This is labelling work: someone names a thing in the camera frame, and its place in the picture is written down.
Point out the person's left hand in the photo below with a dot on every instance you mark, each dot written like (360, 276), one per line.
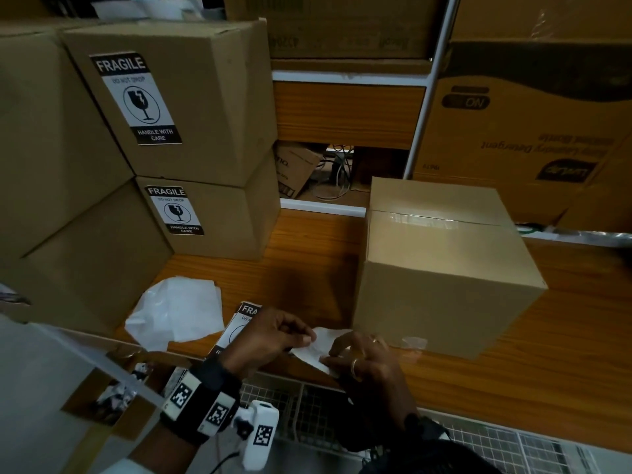
(261, 340)

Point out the person's right hand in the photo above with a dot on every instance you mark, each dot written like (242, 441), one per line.
(375, 385)

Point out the stack of fragile stickers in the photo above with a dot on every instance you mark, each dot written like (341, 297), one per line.
(237, 323)

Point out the fragile sticker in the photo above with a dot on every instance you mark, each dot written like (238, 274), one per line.
(136, 98)
(12, 296)
(175, 212)
(321, 347)

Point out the white backing paper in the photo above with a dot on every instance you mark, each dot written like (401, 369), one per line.
(173, 310)

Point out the squarish taped cardboard box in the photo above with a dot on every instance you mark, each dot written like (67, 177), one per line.
(49, 152)
(444, 291)

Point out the small taped cardboard box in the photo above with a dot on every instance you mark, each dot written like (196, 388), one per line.
(237, 222)
(222, 103)

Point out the large stapled cardboard box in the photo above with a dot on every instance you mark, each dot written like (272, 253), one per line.
(29, 25)

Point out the person's left forearm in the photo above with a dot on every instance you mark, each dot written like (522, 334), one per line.
(163, 454)

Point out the barcode printed cardboard box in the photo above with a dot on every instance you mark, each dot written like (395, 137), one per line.
(294, 167)

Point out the person's white sleeve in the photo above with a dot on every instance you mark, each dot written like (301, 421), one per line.
(121, 468)

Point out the large cardboard box dark band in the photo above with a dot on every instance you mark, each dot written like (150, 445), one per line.
(503, 138)

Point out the large cardboard box white sticker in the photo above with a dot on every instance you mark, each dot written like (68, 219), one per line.
(345, 24)

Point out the plastic wrapped cardboard box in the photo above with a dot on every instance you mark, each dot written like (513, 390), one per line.
(533, 17)

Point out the left wrist tracker band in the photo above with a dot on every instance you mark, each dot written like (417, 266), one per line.
(200, 402)

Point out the wrist tracker band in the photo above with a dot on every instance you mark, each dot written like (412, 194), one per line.
(444, 454)
(200, 402)

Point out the right wrist tracker band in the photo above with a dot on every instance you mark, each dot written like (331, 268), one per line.
(444, 454)

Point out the crumpled paper scraps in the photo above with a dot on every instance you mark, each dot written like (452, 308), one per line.
(118, 389)

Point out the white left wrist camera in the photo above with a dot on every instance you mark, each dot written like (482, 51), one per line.
(259, 434)

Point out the white frame bar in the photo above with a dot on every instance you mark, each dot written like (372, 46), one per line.
(74, 350)

